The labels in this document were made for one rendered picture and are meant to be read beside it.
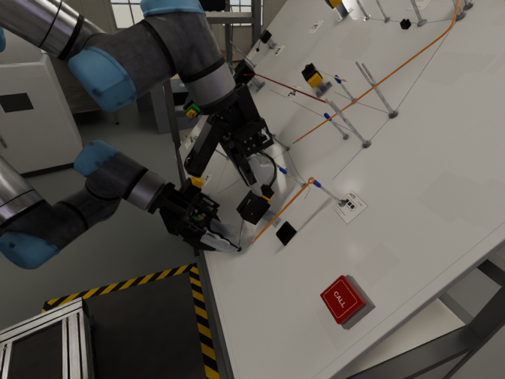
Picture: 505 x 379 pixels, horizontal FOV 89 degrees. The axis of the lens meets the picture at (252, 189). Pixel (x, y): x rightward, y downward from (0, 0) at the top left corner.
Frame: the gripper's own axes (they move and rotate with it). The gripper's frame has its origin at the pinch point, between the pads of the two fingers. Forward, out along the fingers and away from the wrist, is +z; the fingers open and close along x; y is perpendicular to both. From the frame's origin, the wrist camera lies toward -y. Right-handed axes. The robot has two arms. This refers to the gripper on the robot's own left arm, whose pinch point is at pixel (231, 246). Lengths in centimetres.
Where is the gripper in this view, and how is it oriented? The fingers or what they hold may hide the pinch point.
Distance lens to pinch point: 61.3
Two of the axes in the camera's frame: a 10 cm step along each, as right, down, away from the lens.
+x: 3.3, -7.5, 5.7
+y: 5.1, -3.6, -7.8
